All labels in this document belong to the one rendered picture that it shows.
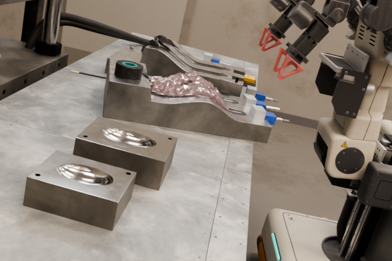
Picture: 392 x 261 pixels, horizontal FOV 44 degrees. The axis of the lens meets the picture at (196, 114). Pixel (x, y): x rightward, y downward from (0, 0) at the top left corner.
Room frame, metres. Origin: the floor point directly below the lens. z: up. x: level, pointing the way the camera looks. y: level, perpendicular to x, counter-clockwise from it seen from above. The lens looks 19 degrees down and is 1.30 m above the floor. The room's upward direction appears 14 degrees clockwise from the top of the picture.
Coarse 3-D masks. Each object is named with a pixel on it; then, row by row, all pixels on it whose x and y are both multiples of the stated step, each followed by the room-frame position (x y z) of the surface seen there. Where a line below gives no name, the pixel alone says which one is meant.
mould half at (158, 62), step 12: (144, 48) 1.69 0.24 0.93; (156, 48) 1.70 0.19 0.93; (180, 48) 1.90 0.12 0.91; (108, 60) 1.70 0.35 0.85; (132, 60) 1.75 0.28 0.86; (144, 60) 1.69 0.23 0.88; (156, 60) 1.69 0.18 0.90; (168, 60) 1.69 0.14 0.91; (156, 72) 1.69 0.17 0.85; (168, 72) 1.69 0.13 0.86; (180, 72) 1.68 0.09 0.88; (216, 72) 1.77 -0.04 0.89; (228, 72) 1.80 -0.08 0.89; (216, 84) 1.68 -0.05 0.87; (228, 84) 1.67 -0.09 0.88; (240, 84) 1.67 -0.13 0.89
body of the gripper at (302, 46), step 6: (300, 36) 1.50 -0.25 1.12; (306, 36) 1.48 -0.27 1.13; (288, 42) 1.54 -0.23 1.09; (294, 42) 1.51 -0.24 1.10; (300, 42) 1.48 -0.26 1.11; (306, 42) 1.48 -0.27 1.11; (312, 42) 1.48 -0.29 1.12; (294, 48) 1.45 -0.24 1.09; (300, 48) 1.48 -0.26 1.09; (306, 48) 1.48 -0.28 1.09; (312, 48) 1.49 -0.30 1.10; (300, 54) 1.45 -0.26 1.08; (306, 54) 1.48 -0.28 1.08; (306, 60) 1.45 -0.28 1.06
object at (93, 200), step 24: (48, 168) 0.80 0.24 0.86; (72, 168) 0.84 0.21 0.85; (96, 168) 0.85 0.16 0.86; (120, 168) 0.87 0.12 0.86; (24, 192) 0.75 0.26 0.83; (48, 192) 0.75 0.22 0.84; (72, 192) 0.75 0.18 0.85; (96, 192) 0.76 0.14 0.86; (120, 192) 0.78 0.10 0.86; (72, 216) 0.75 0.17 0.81; (96, 216) 0.74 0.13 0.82; (120, 216) 0.79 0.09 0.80
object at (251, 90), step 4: (248, 88) 1.78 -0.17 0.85; (252, 88) 1.80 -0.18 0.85; (256, 88) 1.81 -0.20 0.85; (248, 92) 1.78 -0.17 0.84; (252, 92) 1.78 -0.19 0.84; (256, 92) 1.80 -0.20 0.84; (260, 92) 1.82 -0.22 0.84; (256, 96) 1.78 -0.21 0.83; (260, 96) 1.78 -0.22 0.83; (264, 96) 1.78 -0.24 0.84; (260, 100) 1.78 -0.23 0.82; (264, 100) 1.78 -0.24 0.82; (268, 100) 1.80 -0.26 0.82; (272, 100) 1.80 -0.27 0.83; (276, 100) 1.80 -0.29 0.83
